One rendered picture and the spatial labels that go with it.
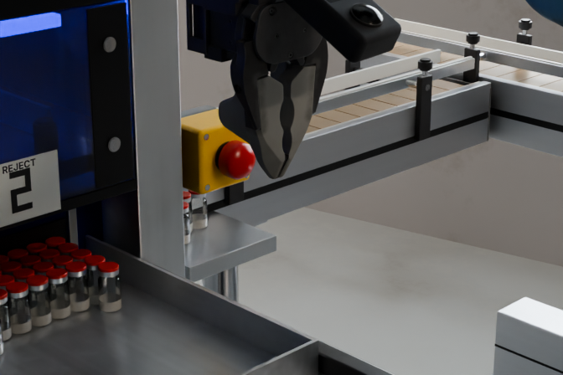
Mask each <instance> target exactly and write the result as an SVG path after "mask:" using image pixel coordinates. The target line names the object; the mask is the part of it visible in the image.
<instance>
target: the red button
mask: <svg viewBox="0 0 563 375"><path fill-rule="evenodd" d="M255 162H256V157H255V154H254V152H253V150H252V149H251V146H250V145H249V144H247V143H244V142H242V141H237V140H233V141H230V142H228V143H227V144H226V145H225V146H224V147H223V148H222V150H221V152H220V156H219V169H220V171H221V173H222V174H223V175H225V176H227V177H230V178H233V179H236V180H239V179H241V178H244V177H247V176H248V175H249V174H250V173H251V171H252V170H253V168H254V166H255Z"/></svg>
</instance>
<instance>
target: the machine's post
mask: <svg viewBox="0 0 563 375"><path fill-rule="evenodd" d="M127 11H128V32H129V52H130V72H131V93H132V131H133V151H134V172H135V179H136V180H137V190H134V191H131V192H129V193H123V194H121V195H118V196H115V197H112V198H108V199H104V200H101V208H102V224H103V240H104V242H105V243H107V244H110V245H112V246H114V247H116V248H118V249H121V250H123V251H125V252H127V253H128V254H132V255H134V256H136V257H138V258H140V259H143V260H145V261H147V262H148V263H151V264H153V265H156V266H159V267H161V268H163V269H165V270H167V271H170V272H172V273H174V274H177V275H180V276H182V277H183V278H185V255H184V226H183V167H182V137H181V108H180V78H179V48H178V0H127Z"/></svg>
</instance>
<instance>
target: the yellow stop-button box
mask: <svg viewBox="0 0 563 375"><path fill-rule="evenodd" d="M181 137H182V167H183V188H186V189H188V190H191V191H193V192H196V193H199V194H206V193H210V192H213V191H215V190H218V189H221V188H225V187H228V186H230V185H234V184H236V183H239V182H244V181H246V180H248V179H249V177H250V174H249V175H248V176H247V177H244V178H241V179H239V180H236V179H233V178H230V177H227V176H225V175H223V174H222V173H221V171H220V169H219V156H220V152H221V150H222V148H223V147H224V146H225V145H226V144H227V143H228V142H230V141H233V140H237V141H242V142H244V143H247V144H249V143H248V142H246V141H244V140H243V139H241V138H240V137H238V136H237V135H236V134H235V133H233V132H232V131H230V130H228V129H227V128H225V127H224V126H223V125H222V123H221V121H220V118H219V109H216V107H213V106H210V105H203V106H200V107H196V108H193V109H189V110H184V111H181ZM249 145H250V144H249Z"/></svg>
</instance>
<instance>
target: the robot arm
mask: <svg viewBox="0 0 563 375"><path fill-rule="evenodd" d="M525 1H526V2H527V3H528V4H529V5H530V6H531V7H532V8H533V9H534V10H535V11H536V12H537V13H538V14H539V15H541V16H542V17H544V18H546V19H548V20H550V21H551V22H554V23H557V24H559V25H560V26H561V27H563V0H525ZM192 4H193V13H194V36H193V14H192ZM186 14H187V49H188V50H191V51H194V52H197V53H201V54H204V57H205V58H206V59H212V60H214V61H218V62H221V63H222V62H225V61H230V60H232V61H231V64H230V77H231V82H232V85H233V88H234V91H235V95H234V96H233V97H230V98H229V99H226V100H222V101H221V102H220V104H219V118H220V121H221V123H222V125H223V126H224V127H225V128H227V129H228V130H230V131H232V132H233V133H235V134H236V135H237V136H238V137H240V138H241V139H243V140H244V141H246V142H248V143H249V144H250V145H251V149H252V150H253V152H254V154H255V157H256V160H257V161H258V163H259V165H260V166H261V168H262V170H263V171H264V172H265V173H266V175H267V176H268V177H269V178H271V179H277V178H279V177H283V176H284V174H285V172H286V171H287V169H288V167H289V165H290V163H291V161H292V159H293V157H294V155H295V154H296V152H297V149H298V147H299V146H300V144H301V142H302V139H303V137H304V136H305V134H306V132H307V129H308V126H309V124H310V121H311V118H312V114H314V113H315V112H316V109H317V107H318V102H319V99H320V95H321V93H322V89H323V84H324V81H325V78H326V74H327V69H328V44H327V41H328V42H329V43H330V44H331V45H332V46H333V47H334V48H335V49H336V50H337V51H338V52H339V53H341V55H342V56H343V57H344V58H346V59H347V60H348V61H349V62H351V63H358V62H360V61H363V60H365V59H369V58H372V57H374V56H377V55H380V54H384V53H387V52H390V51H391V50H392V49H393V48H394V47H395V43H396V41H397V39H398V38H399V36H400V33H401V26H400V24H399V23H398V22H397V21H396V20H395V19H393V18H392V17H391V16H390V15H389V14H388V13H387V12H386V11H385V10H384V9H383V8H382V7H381V6H379V5H378V4H377V3H376V2H375V1H374V0H186ZM268 71H269V72H271V76H269V75H268V74H269V73H268Z"/></svg>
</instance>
